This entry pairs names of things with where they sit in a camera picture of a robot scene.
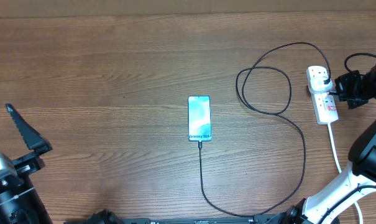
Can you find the white charger plug adapter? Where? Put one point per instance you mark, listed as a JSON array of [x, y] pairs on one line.
[[318, 85]]

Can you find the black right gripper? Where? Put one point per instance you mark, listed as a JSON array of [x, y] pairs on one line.
[[341, 84]]

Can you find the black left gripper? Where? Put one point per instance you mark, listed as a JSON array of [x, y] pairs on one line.
[[35, 142]]

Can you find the white power strip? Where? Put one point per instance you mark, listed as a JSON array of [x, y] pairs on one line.
[[323, 104]]

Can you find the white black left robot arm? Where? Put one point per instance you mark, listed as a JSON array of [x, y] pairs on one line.
[[19, 200]]

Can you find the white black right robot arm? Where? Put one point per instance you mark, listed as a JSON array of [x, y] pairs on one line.
[[358, 179]]

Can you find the blue screen smartphone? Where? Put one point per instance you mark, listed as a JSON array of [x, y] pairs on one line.
[[199, 118]]

